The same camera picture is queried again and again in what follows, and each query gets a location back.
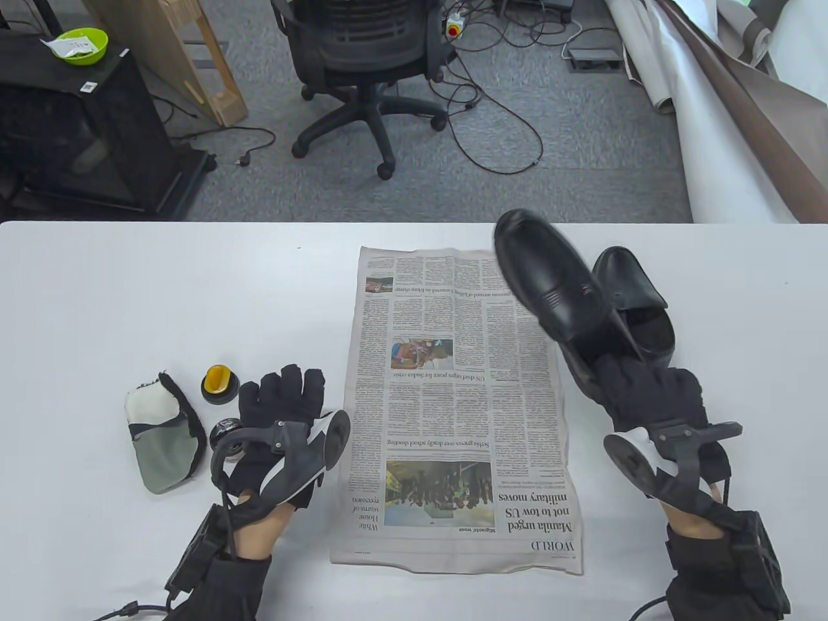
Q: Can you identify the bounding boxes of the person's left hand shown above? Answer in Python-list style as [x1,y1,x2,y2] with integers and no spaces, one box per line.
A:
[228,364,327,513]

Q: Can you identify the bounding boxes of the person's right hand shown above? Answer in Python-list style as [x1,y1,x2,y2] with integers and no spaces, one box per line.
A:
[590,354,733,494]

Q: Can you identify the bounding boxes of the black round polish lid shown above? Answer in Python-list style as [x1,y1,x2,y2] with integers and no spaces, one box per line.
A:
[201,375,241,407]

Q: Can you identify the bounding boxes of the black shoe polish jar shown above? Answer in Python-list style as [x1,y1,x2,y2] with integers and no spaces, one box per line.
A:
[210,417,245,461]

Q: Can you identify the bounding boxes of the black leather shoe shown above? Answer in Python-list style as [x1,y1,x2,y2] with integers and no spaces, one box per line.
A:
[592,246,677,371]
[494,208,642,403]

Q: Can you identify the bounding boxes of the grey white polishing mitt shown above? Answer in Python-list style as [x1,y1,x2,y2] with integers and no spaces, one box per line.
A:
[124,371,208,496]

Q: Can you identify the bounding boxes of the newspaper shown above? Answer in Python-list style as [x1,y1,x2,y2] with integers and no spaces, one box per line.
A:
[330,246,585,576]

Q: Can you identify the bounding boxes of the person's right forearm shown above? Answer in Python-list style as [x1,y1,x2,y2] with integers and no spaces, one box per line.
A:
[659,466,793,621]

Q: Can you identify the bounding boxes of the person's left forearm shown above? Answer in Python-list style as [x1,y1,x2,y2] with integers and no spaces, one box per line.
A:
[163,497,296,621]

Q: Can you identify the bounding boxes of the grey left hand controller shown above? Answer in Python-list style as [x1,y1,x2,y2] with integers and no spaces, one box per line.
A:
[210,409,352,505]

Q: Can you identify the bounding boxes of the grey hand controller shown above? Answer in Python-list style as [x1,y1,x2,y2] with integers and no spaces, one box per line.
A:
[210,409,352,505]
[603,420,743,513]

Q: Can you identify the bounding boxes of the grey right hand controller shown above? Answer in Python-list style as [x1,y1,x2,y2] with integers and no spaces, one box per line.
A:
[603,420,743,513]

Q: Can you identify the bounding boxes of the white rolled sheet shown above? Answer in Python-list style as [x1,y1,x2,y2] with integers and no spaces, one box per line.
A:
[605,0,803,224]

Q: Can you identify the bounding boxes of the brown sheet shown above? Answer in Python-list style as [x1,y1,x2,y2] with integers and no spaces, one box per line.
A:
[653,0,828,224]

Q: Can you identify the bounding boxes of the black cabinet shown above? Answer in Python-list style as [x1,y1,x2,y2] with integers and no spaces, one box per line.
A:
[0,31,217,222]

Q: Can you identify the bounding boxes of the black office chair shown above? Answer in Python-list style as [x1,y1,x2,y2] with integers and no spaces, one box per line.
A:
[270,0,459,180]

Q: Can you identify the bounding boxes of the white fabric sheet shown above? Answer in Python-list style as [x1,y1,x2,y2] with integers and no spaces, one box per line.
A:
[767,0,828,107]

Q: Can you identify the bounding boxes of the grey fabric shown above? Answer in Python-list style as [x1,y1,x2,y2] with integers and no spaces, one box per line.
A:
[712,0,793,78]

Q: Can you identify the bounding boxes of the green bowl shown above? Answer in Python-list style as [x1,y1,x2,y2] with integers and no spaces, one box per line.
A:
[52,28,109,66]

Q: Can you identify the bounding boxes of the black floor box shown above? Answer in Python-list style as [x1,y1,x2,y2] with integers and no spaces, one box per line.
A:
[495,0,574,20]

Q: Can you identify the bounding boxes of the white packet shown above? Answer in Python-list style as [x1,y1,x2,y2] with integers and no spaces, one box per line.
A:
[40,36,94,60]

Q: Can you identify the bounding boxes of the black metal leg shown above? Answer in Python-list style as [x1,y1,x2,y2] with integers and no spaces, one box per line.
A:
[29,0,65,36]

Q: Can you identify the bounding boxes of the black left wrist mount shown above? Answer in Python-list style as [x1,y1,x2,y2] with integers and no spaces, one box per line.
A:
[165,507,228,594]

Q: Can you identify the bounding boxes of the black wrist mount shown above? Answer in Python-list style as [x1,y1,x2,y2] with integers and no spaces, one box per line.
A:
[165,507,228,594]
[731,510,792,615]

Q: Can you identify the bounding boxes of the black right wrist mount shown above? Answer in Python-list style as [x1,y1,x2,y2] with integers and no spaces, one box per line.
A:
[731,510,792,615]

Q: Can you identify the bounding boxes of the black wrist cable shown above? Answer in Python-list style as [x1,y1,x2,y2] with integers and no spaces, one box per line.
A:
[629,594,672,621]
[94,600,174,621]

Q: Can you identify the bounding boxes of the black cable with plug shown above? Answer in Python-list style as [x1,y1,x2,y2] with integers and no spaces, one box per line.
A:
[169,126,277,167]

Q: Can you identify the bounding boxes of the black looped floor cable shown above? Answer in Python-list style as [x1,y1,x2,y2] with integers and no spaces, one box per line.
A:
[446,39,544,175]

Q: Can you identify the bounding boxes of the wooden frame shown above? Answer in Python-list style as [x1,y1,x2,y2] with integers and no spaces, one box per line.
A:
[83,0,250,128]

